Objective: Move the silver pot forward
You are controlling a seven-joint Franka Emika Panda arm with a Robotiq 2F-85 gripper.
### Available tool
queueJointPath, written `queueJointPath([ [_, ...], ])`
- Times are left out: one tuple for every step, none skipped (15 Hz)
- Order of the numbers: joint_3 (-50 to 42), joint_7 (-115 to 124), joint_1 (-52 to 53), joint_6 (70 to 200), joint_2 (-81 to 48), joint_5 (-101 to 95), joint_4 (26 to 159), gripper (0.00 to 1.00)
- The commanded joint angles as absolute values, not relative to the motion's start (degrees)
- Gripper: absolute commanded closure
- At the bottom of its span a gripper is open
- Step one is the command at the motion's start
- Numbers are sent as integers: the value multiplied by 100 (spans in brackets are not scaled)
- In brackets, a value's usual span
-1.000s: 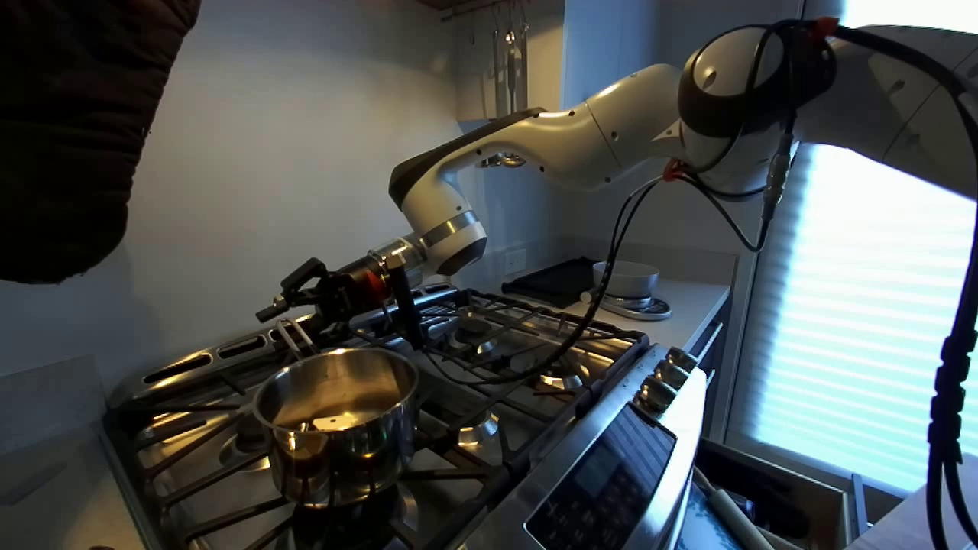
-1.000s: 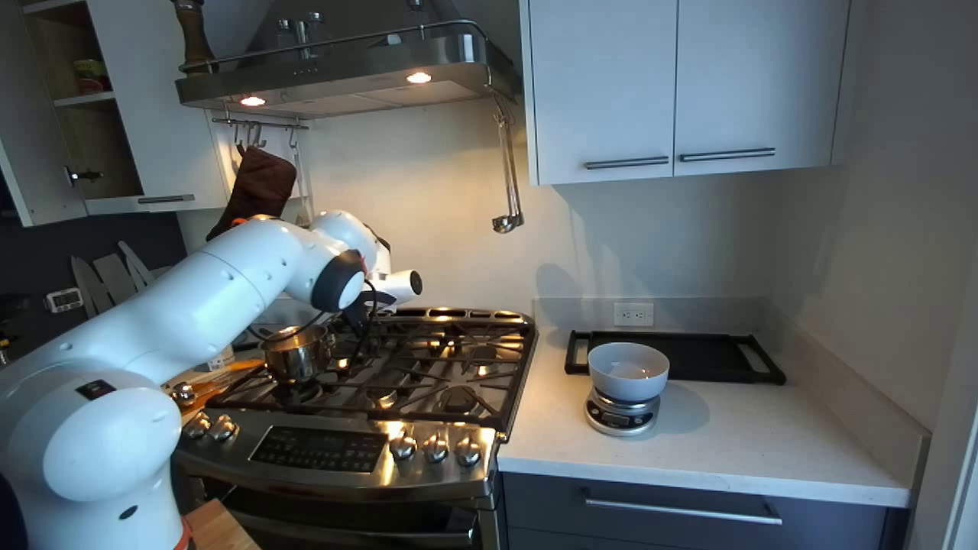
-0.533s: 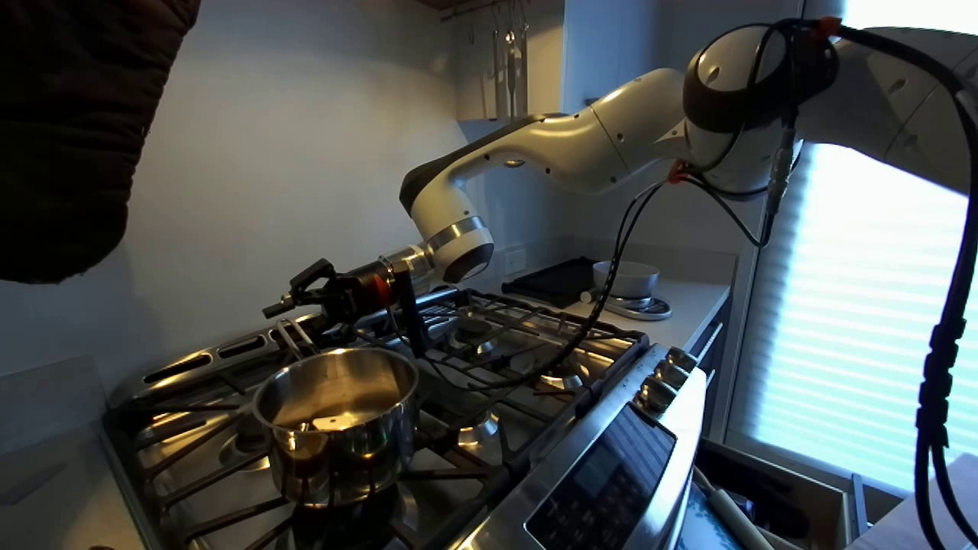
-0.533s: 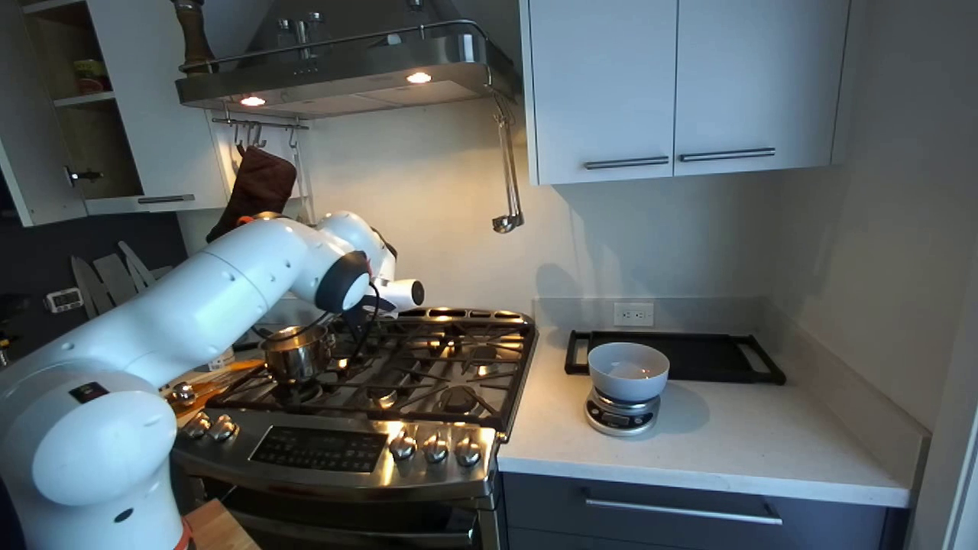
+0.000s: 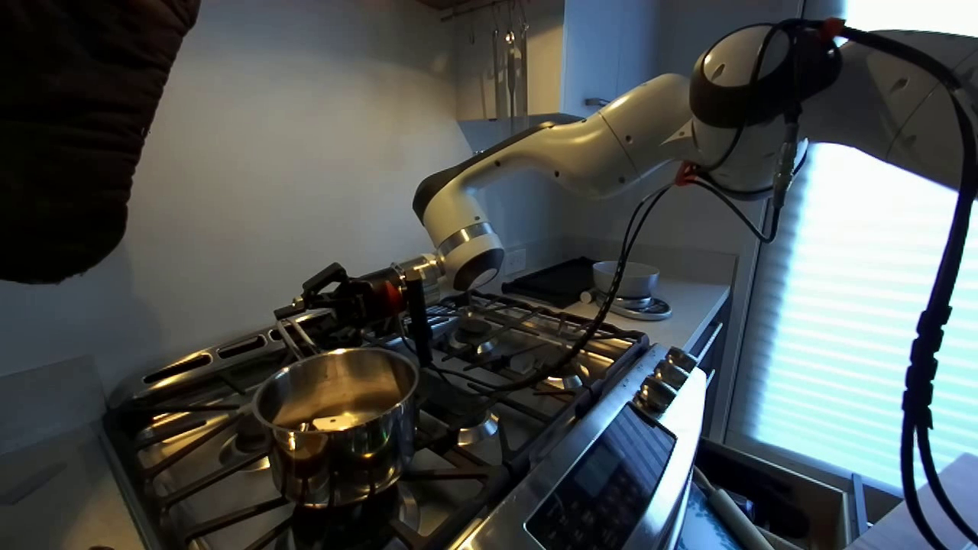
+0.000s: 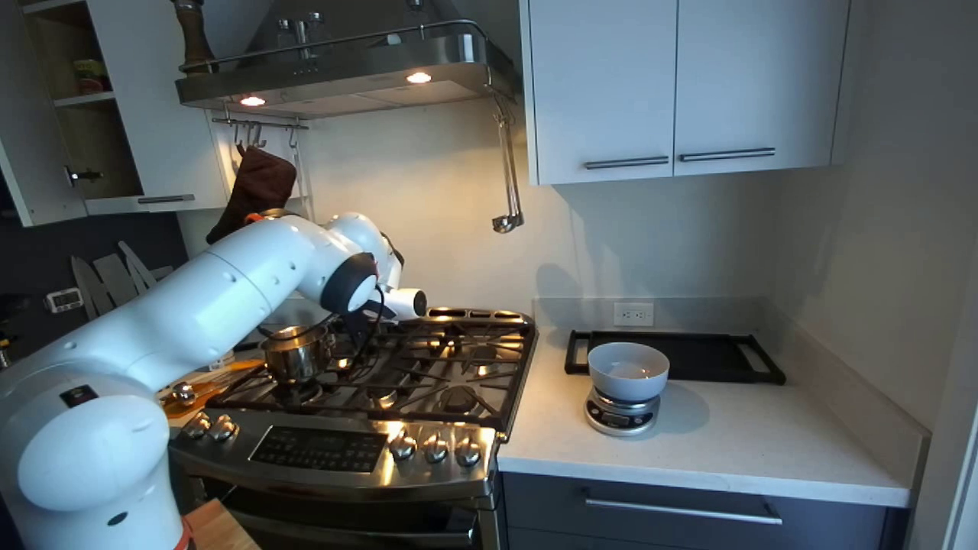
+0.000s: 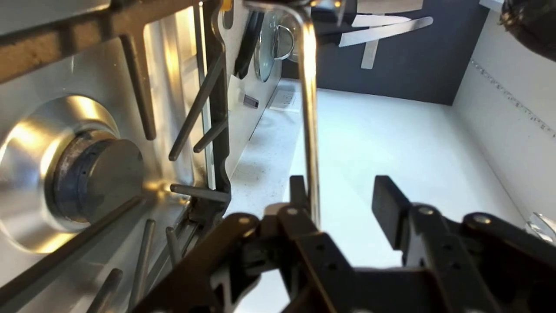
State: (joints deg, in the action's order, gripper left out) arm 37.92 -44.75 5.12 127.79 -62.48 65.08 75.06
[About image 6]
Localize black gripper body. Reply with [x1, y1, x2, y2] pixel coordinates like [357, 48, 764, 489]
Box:
[325, 305, 390, 373]

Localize silver steel pot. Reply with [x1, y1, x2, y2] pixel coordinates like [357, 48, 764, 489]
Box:
[258, 321, 342, 392]

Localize stainless steel gas range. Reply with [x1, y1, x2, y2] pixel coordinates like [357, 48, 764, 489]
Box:
[164, 305, 541, 550]

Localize silver hanging ladle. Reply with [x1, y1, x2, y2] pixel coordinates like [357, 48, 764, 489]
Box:
[489, 96, 530, 238]

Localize wooden robot mounting board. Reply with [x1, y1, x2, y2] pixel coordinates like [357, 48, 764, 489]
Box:
[179, 500, 262, 550]

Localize grey base drawer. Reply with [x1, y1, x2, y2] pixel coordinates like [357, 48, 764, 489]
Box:
[497, 472, 910, 550]

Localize white bowl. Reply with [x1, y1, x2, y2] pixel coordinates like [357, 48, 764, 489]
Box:
[587, 341, 673, 403]

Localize round kitchen scale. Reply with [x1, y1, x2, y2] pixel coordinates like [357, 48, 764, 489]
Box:
[584, 384, 665, 439]

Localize stainless steel range hood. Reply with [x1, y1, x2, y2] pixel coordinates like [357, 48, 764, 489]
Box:
[173, 0, 524, 123]

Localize open white shelf cabinet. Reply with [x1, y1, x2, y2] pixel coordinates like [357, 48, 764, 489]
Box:
[0, 0, 240, 229]

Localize brown wooden pepper mill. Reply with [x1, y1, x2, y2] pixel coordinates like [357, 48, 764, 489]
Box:
[172, 0, 218, 71]

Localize black tray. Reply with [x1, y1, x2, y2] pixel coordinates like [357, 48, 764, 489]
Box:
[563, 326, 787, 390]

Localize wall-mounted kitchen knives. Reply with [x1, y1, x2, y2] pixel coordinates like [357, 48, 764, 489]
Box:
[66, 238, 172, 319]

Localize white wall outlet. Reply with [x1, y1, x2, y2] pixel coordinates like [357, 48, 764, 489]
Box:
[612, 301, 656, 326]

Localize silver cabinet door handle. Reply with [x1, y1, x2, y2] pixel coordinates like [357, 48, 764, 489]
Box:
[581, 154, 673, 176]
[675, 145, 778, 166]

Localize silver drawer handle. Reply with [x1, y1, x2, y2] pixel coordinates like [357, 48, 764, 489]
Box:
[581, 493, 787, 529]

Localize white wall cabinet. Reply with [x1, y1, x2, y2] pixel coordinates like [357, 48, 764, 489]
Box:
[517, 0, 854, 191]

